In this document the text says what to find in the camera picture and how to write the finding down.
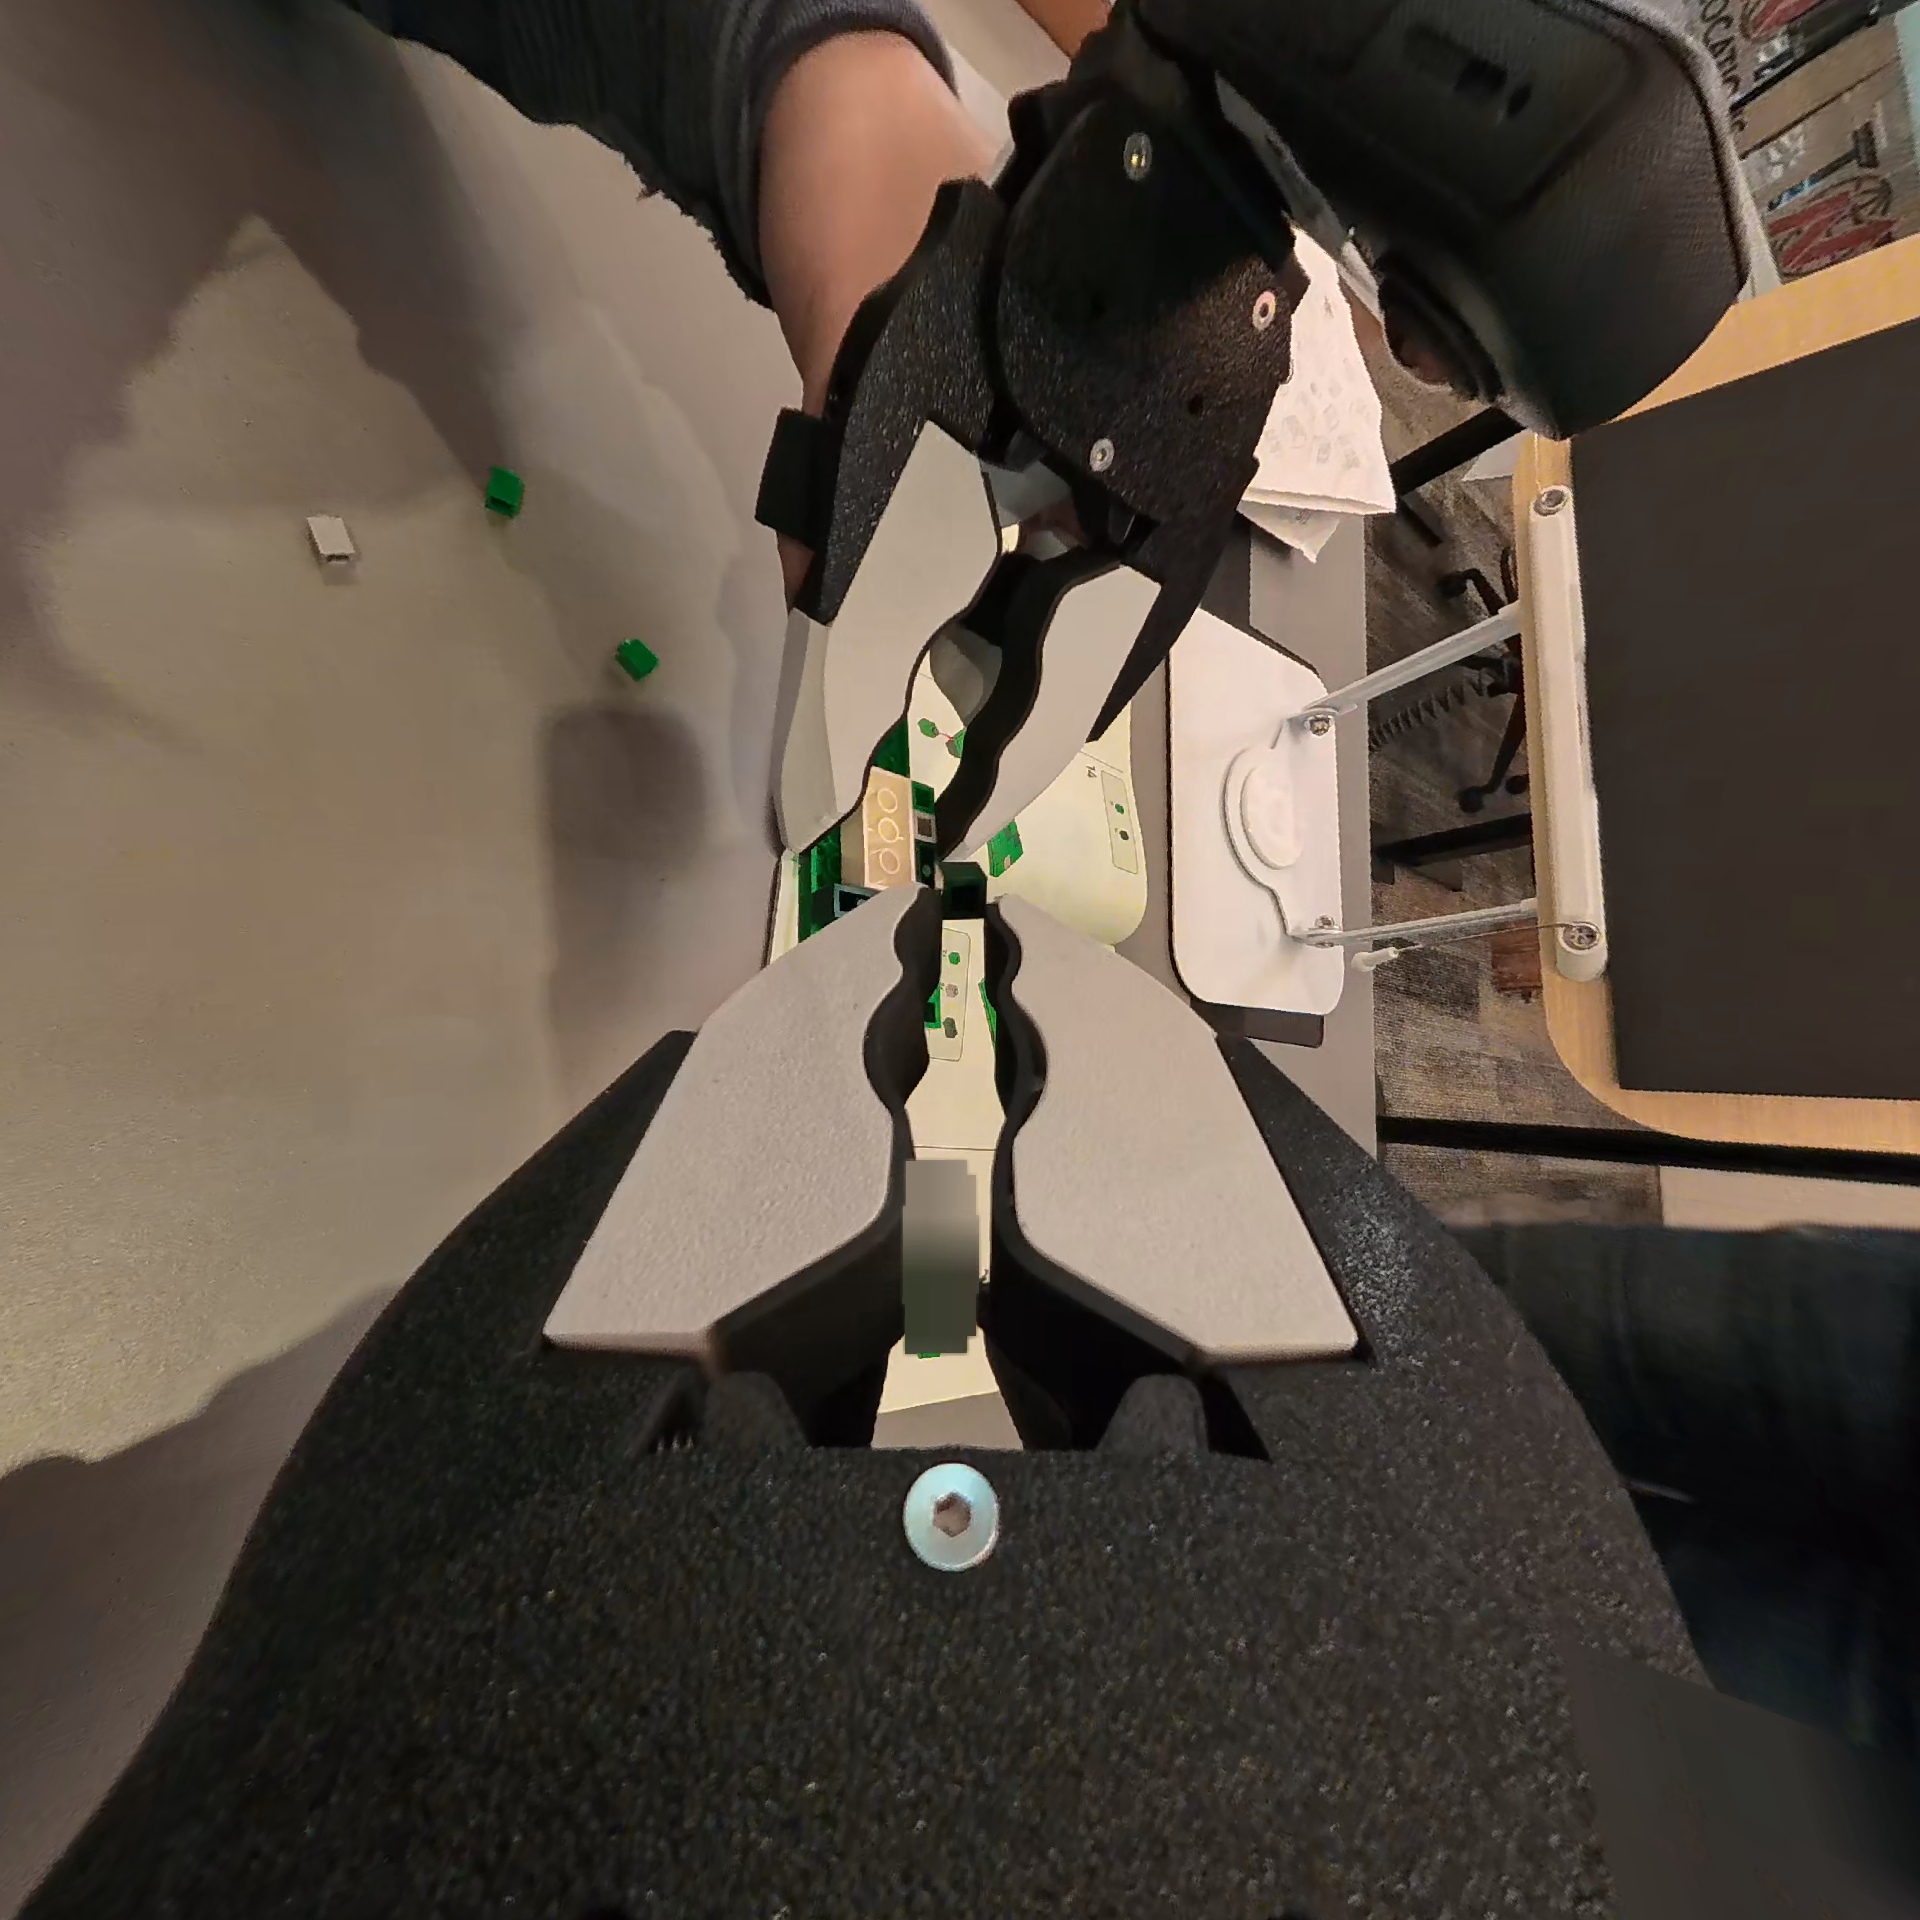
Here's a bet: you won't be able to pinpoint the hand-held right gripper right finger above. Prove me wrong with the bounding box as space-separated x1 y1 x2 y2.
979 897 1367 1374

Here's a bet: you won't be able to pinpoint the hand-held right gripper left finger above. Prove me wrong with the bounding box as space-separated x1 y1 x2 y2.
545 884 941 1374

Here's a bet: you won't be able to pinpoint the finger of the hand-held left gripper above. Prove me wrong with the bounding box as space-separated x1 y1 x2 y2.
771 420 1005 857
920 550 1168 873

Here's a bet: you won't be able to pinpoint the green brick assembly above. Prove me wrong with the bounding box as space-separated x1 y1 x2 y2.
795 720 1024 934

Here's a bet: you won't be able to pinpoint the person's left forearm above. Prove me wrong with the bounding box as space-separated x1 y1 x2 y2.
352 0 1010 436

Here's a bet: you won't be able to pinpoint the grey desk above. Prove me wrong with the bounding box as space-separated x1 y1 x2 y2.
1126 510 1384 1157

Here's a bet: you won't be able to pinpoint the black desk mat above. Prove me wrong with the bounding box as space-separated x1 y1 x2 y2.
1576 323 1920 1099

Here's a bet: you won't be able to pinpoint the brick instruction booklet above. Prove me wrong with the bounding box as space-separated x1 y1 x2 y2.
766 644 1157 1445

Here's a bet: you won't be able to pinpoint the white printed paper sheet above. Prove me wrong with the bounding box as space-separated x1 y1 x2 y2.
1248 241 1401 566

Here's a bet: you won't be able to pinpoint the white tray edge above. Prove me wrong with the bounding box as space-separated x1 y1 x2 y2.
1168 481 1607 1051

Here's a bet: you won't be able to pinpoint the black office chair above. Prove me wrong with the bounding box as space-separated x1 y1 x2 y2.
1185 0 1758 497

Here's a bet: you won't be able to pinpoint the black chair wheel base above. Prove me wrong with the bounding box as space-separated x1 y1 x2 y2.
1438 545 1537 818

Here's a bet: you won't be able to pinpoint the wooden table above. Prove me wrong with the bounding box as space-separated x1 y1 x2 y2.
1512 241 1920 1157

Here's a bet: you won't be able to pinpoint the light grey cloth mat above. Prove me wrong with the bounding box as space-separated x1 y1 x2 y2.
0 0 811 1480

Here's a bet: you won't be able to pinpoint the person's legs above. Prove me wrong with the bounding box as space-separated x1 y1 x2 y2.
1440 1218 1920 1765

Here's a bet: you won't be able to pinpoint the wall poster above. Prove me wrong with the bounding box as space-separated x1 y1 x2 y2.
1681 0 1920 288

